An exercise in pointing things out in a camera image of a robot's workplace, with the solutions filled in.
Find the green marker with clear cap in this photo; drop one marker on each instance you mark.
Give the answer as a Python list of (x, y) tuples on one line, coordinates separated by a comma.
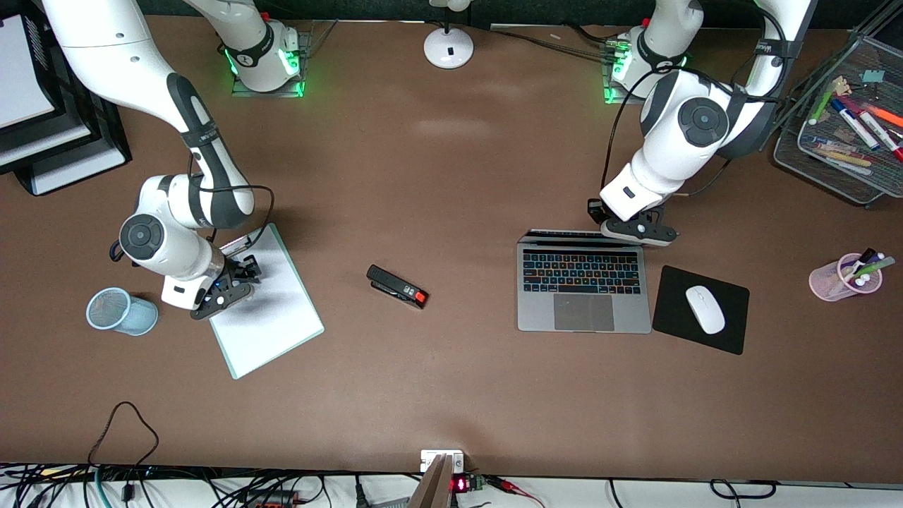
[(878, 268)]

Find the green tray marker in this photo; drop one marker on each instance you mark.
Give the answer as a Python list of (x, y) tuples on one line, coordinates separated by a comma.
[(820, 107)]

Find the small white box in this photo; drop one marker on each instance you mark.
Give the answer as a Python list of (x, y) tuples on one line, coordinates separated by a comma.
[(429, 458)]

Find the white marker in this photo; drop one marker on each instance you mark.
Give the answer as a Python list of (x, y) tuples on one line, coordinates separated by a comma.
[(853, 168), (827, 140)]

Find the mint green clipboard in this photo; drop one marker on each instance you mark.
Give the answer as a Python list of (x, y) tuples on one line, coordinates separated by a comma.
[(314, 326)]

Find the blue mesh pen cup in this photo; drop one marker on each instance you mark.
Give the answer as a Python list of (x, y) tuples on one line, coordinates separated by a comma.
[(137, 317)]

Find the orange highlighter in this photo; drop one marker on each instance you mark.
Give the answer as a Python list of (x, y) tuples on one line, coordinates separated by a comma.
[(885, 114)]

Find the white paper stack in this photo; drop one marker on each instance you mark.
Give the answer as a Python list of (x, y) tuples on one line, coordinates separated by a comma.
[(77, 169), (42, 137), (21, 70)]

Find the teal clip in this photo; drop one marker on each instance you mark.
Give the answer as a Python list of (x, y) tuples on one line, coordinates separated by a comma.
[(873, 76)]

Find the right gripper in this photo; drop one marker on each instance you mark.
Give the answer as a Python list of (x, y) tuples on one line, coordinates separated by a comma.
[(235, 271)]

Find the black stacked paper tray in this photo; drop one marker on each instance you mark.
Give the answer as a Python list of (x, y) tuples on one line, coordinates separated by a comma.
[(113, 141)]

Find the black mouse pad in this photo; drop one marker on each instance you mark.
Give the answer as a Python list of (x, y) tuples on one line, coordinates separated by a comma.
[(670, 317)]

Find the orange and black connector strip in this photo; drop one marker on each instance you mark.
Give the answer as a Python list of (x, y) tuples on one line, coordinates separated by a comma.
[(271, 499)]

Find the wooden clothespin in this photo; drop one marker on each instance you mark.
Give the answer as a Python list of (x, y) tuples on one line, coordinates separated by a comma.
[(841, 86)]

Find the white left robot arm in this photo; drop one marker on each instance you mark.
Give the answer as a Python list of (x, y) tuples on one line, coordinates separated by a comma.
[(677, 141)]

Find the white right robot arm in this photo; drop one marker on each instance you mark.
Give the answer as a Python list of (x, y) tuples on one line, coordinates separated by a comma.
[(106, 42)]

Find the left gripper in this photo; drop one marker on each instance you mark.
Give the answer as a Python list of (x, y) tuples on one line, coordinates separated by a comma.
[(595, 208)]

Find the white computer mouse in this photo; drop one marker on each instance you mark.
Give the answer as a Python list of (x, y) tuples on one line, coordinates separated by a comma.
[(705, 310)]

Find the white clipboard paper sheet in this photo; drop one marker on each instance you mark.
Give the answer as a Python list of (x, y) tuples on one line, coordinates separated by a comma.
[(275, 331)]

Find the yellow marker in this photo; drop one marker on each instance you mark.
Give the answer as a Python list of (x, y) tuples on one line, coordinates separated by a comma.
[(846, 158)]

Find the pink mesh pen cup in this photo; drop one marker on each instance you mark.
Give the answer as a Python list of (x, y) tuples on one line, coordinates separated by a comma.
[(825, 282)]

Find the silver laptop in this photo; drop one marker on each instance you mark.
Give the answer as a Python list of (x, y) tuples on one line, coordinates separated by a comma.
[(585, 310)]

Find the blue capped whiteboard marker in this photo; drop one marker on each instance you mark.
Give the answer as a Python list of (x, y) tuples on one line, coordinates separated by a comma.
[(850, 120)]

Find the red capped whiteboard marker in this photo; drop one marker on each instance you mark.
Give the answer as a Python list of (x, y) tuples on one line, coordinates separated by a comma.
[(878, 130)]

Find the black capped marker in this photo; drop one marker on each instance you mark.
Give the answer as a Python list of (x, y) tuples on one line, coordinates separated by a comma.
[(868, 254)]

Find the grey mesh desk tray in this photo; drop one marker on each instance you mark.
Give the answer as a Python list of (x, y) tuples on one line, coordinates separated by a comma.
[(797, 159)]

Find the white lamp base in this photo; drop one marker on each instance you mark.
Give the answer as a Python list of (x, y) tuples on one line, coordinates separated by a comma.
[(449, 49)]

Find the purple marker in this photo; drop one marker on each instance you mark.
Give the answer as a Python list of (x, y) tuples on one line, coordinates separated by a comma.
[(880, 261)]

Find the black stapler with red end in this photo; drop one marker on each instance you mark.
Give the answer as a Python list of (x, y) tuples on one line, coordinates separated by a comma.
[(395, 286)]

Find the circuit board with red display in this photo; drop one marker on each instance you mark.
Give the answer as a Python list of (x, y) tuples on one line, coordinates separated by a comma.
[(460, 485)]

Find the grey mounting post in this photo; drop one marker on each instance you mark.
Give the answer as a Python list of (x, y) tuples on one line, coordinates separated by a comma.
[(432, 487)]

